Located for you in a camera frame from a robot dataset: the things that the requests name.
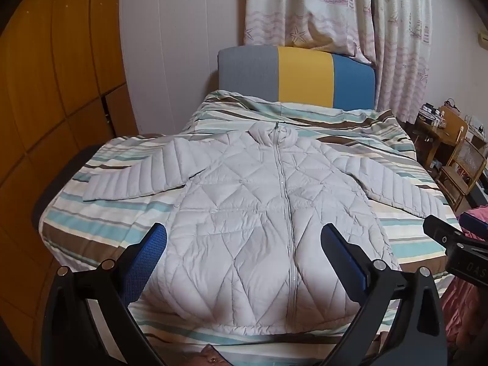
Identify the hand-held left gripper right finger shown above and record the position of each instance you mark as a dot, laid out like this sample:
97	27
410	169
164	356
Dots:
347	265

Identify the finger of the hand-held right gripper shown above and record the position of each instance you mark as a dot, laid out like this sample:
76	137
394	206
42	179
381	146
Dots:
476	225
442	232

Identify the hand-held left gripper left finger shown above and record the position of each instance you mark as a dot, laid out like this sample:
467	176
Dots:
146	259

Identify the white quilted puffer jacket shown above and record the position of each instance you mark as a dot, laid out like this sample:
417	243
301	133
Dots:
247	217

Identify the striped duvet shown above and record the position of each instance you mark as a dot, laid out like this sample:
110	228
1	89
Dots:
95	236

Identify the wooden chair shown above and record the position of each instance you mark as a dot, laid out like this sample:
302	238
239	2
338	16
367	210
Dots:
463	167

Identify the wooden side table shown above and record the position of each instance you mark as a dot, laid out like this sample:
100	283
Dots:
430	137

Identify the dark bed base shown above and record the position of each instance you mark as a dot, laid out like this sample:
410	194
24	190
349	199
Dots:
64	175

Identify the air conditioner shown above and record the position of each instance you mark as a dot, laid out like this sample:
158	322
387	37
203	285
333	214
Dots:
482	40

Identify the ship print curtain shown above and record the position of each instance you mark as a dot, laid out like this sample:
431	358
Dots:
404	45
305	3

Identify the grey yellow blue headboard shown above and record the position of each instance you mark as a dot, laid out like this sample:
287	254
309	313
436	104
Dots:
305	76

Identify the wooden wardrobe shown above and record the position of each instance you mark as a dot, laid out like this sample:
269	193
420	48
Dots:
57	64

